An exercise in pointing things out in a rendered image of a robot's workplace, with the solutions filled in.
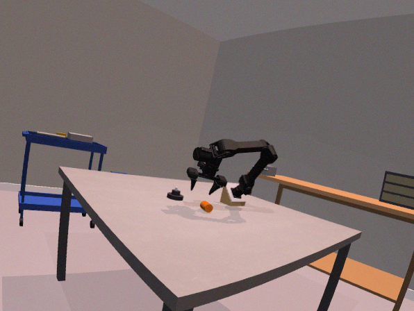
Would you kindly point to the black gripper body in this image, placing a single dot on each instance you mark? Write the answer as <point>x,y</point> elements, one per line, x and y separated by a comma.
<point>208,173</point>

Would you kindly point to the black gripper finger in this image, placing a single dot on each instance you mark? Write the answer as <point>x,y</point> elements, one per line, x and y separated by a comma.
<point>193,181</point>
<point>214,187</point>

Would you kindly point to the orange ribbed knob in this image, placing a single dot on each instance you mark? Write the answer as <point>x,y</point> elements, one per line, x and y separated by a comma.
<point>204,205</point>

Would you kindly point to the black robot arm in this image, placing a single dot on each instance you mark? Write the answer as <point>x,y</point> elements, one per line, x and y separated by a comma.
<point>228,148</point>

